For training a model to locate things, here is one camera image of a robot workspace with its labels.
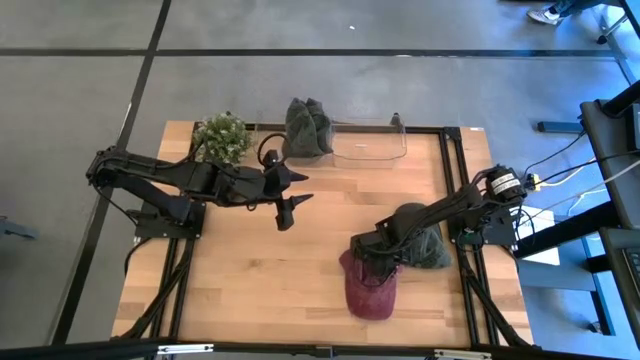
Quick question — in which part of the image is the black metal table frame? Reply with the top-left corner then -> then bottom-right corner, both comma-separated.
112,122 -> 536,351

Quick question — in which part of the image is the blue floor bar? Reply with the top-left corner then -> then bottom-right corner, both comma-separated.
537,120 -> 585,135

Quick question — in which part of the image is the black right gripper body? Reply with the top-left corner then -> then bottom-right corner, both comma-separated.
348,219 -> 407,279

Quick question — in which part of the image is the black cable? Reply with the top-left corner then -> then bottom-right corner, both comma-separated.
522,128 -> 640,177

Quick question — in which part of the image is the artificial green potted plant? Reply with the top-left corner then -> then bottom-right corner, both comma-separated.
192,111 -> 254,166

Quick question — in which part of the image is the black chair base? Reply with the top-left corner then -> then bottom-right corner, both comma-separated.
594,12 -> 632,46

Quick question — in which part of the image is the red baseball cap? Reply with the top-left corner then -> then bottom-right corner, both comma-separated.
338,248 -> 404,322

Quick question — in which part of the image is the black frame beam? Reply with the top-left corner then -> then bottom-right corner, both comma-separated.
0,337 -> 640,360

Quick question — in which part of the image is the black desk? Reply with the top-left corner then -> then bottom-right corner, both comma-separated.
579,79 -> 640,360

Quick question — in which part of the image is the grey floor object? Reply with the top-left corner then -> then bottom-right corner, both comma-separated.
0,215 -> 40,240

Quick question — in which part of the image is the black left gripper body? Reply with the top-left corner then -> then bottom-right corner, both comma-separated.
219,164 -> 281,209

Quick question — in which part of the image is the person's foot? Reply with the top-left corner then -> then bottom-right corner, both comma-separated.
526,0 -> 581,26

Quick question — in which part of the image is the green baseball cap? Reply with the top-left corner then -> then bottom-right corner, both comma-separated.
305,98 -> 335,155
392,202 -> 454,270
283,97 -> 316,159

